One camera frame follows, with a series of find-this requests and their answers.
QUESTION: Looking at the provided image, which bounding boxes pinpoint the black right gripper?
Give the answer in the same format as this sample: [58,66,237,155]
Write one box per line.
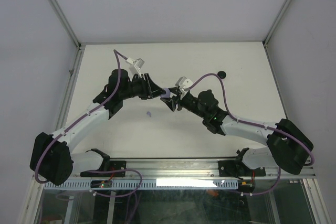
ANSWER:
[161,87,208,120]

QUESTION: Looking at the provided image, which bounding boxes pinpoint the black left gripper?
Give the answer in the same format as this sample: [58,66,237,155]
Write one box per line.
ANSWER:
[120,73,166,100]

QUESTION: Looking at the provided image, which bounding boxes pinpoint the purple earbud charging case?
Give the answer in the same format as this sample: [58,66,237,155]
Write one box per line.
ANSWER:
[161,88,171,98]

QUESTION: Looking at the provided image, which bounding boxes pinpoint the black earbud charging case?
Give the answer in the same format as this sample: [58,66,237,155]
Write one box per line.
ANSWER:
[217,70,227,79]

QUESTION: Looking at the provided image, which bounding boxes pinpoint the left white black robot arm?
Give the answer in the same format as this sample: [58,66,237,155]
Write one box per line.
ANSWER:
[29,69,166,185]

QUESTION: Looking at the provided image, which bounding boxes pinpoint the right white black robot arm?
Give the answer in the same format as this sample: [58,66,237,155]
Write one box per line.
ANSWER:
[160,88,313,175]

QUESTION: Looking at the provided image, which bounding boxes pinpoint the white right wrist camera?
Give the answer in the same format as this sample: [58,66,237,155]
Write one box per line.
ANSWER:
[175,77,193,99]

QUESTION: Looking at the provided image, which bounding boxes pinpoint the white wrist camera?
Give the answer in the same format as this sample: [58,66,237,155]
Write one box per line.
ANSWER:
[175,77,193,99]
[126,58,144,76]

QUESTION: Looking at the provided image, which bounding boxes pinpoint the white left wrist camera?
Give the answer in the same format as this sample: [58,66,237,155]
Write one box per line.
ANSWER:
[126,58,144,76]

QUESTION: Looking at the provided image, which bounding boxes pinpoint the aluminium mounting rail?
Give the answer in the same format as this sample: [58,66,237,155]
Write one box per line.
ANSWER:
[70,158,316,180]

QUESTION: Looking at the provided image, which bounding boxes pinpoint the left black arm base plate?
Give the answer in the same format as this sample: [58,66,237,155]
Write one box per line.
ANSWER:
[80,160,127,178]

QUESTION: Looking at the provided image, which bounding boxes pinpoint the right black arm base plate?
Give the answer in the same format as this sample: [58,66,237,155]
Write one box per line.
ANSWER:
[218,160,266,179]

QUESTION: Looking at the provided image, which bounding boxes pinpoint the white slotted cable duct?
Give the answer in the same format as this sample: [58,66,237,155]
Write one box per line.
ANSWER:
[44,178,238,190]

